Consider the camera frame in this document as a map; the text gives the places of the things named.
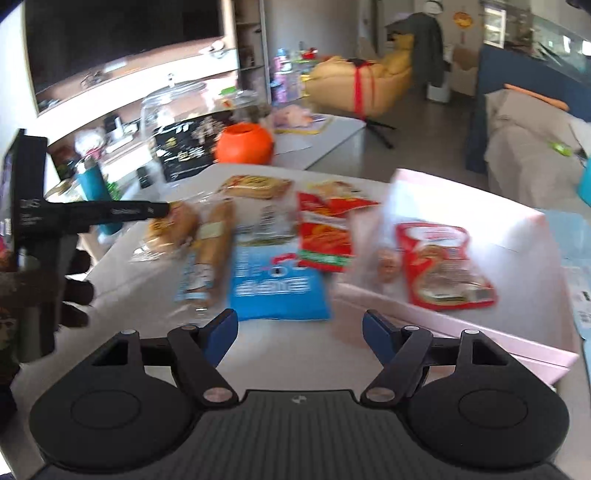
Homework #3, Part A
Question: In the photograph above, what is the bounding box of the pink box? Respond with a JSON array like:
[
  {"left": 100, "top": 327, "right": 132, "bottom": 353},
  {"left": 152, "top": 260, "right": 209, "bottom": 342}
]
[{"left": 332, "top": 168, "right": 581, "bottom": 389}]

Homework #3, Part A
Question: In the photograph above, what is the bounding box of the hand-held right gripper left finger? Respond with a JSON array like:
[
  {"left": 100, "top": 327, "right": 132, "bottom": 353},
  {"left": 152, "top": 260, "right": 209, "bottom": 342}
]
[{"left": 90, "top": 308, "right": 239, "bottom": 409}]

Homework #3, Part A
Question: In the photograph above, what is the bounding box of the red and white snack packet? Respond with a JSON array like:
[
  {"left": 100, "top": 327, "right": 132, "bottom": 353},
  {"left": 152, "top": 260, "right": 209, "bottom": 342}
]
[{"left": 396, "top": 222, "right": 498, "bottom": 311}]

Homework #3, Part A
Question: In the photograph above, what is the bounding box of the long bread in clear packet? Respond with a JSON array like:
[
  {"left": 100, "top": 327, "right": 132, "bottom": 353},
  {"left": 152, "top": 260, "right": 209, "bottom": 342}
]
[{"left": 174, "top": 198, "right": 237, "bottom": 320}]

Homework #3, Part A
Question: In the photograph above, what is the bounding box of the black television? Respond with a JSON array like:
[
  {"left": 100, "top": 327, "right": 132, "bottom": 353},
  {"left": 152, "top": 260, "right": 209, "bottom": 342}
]
[{"left": 23, "top": 0, "right": 240, "bottom": 95}]

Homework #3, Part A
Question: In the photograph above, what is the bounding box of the glass fish tank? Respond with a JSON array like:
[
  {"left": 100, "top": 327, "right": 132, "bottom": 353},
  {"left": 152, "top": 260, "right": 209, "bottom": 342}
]
[{"left": 480, "top": 0, "right": 591, "bottom": 84}]

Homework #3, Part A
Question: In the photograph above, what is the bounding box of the light blue flat card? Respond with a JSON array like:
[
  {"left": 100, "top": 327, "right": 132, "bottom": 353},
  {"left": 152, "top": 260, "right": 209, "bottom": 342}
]
[{"left": 540, "top": 210, "right": 591, "bottom": 333}]

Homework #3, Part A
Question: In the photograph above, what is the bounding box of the yellow armchair with red ribbon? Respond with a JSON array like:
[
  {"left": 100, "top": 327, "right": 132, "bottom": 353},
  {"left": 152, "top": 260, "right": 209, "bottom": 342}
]
[{"left": 305, "top": 33, "right": 414, "bottom": 121}]

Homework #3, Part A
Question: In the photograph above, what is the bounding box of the teal bottle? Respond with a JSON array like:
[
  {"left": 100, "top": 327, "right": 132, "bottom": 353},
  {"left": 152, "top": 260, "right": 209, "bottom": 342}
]
[{"left": 75, "top": 156, "right": 123, "bottom": 235}]

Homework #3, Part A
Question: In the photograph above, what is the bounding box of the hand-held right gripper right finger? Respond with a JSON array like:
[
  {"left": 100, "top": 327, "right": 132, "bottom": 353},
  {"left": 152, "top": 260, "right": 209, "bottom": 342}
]
[{"left": 360, "top": 309, "right": 509, "bottom": 409}]

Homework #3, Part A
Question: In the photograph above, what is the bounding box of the pink plush toy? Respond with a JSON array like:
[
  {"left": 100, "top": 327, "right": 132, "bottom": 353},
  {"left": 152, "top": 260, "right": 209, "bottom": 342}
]
[{"left": 270, "top": 104, "right": 324, "bottom": 131}]

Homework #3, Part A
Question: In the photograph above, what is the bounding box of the round bread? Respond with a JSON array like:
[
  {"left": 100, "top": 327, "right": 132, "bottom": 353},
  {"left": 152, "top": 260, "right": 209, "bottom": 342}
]
[{"left": 131, "top": 201, "right": 200, "bottom": 265}]

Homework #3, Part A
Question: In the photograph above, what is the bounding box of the person's left hand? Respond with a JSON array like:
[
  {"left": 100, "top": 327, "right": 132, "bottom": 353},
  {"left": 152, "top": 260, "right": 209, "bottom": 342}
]
[{"left": 56, "top": 249, "right": 96, "bottom": 330}]

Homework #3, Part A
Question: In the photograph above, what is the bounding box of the orange pumpkin bucket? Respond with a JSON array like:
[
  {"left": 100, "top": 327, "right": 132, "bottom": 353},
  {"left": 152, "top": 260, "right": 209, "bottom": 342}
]
[{"left": 215, "top": 122, "right": 276, "bottom": 165}]

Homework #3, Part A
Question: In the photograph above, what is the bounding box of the black printed bag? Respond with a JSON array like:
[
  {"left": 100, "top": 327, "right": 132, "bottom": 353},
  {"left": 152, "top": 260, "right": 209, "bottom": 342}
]
[{"left": 152, "top": 110, "right": 234, "bottom": 183}]

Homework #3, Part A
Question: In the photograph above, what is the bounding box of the sofa with beige cover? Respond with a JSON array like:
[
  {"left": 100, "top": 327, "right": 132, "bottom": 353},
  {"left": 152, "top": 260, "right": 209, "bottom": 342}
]
[{"left": 485, "top": 88, "right": 591, "bottom": 214}]

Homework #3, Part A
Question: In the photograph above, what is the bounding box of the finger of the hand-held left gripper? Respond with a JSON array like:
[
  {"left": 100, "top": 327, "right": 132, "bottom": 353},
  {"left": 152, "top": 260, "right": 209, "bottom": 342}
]
[{"left": 88, "top": 200, "right": 170, "bottom": 232}]

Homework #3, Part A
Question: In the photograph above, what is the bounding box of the small clear sausage packet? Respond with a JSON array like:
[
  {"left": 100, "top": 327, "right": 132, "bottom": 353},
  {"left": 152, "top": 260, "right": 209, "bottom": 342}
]
[{"left": 375, "top": 244, "right": 403, "bottom": 283}]

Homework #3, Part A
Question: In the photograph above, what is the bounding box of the blue snack packet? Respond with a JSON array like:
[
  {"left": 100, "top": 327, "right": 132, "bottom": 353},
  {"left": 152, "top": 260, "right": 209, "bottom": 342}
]
[{"left": 229, "top": 220, "right": 332, "bottom": 322}]

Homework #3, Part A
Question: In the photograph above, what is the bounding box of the dark coat on stand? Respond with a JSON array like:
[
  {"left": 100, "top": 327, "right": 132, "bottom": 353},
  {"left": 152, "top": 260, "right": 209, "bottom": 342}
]
[{"left": 385, "top": 11, "right": 445, "bottom": 88}]

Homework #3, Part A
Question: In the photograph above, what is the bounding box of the teal and white box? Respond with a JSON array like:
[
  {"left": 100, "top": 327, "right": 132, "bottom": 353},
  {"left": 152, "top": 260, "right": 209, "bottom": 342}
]
[{"left": 577, "top": 159, "right": 591, "bottom": 206}]

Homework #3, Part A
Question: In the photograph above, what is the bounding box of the beige cracker packet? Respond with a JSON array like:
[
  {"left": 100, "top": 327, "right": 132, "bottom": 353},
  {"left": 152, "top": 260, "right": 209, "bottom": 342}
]
[{"left": 218, "top": 174, "right": 295, "bottom": 200}]

